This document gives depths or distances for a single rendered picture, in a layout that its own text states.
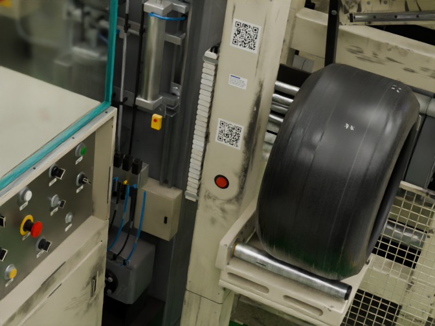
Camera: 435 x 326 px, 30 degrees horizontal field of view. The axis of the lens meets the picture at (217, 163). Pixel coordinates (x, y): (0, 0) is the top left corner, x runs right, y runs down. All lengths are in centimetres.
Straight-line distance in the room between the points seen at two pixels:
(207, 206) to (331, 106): 55
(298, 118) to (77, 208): 67
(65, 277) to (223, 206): 48
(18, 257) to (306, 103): 80
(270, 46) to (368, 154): 37
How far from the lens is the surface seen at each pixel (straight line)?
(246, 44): 206
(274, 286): 227
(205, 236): 241
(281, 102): 255
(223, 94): 215
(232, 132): 218
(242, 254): 228
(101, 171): 226
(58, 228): 221
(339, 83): 206
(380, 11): 235
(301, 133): 197
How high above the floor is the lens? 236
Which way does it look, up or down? 33 degrees down
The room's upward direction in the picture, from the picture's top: 9 degrees clockwise
